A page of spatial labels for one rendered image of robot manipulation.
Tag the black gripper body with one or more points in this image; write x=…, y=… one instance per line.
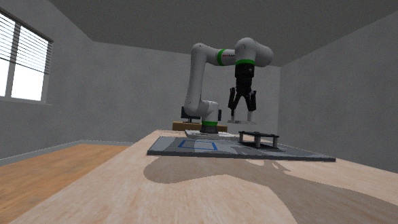
x=243, y=82

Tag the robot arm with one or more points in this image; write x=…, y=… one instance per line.
x=247, y=54

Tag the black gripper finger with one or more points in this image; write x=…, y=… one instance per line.
x=251, y=103
x=233, y=103

